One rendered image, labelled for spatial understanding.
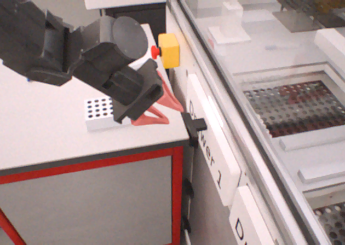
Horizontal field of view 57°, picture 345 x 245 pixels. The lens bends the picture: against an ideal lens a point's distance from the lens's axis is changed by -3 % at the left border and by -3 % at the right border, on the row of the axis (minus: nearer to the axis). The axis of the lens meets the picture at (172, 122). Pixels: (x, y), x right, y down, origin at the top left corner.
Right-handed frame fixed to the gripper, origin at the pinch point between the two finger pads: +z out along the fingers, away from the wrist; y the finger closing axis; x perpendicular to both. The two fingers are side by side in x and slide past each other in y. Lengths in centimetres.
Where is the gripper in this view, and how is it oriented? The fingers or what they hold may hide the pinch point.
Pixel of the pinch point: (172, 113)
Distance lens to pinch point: 57.3
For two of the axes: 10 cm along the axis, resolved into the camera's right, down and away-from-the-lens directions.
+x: -2.0, -6.9, 7.0
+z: 6.9, 4.1, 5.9
